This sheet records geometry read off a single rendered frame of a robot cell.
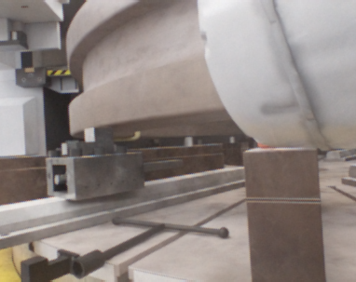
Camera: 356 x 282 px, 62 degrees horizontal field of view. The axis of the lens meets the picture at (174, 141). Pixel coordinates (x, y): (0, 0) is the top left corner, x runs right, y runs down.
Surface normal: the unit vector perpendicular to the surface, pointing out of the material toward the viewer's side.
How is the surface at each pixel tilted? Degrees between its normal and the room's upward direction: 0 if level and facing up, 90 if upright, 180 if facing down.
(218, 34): 99
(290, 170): 90
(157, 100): 90
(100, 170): 90
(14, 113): 90
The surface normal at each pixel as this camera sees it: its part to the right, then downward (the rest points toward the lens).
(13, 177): 0.37, -0.04
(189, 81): -0.54, 0.02
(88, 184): 0.69, -0.05
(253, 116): -0.46, 0.76
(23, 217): 0.64, -0.37
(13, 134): -0.01, -0.01
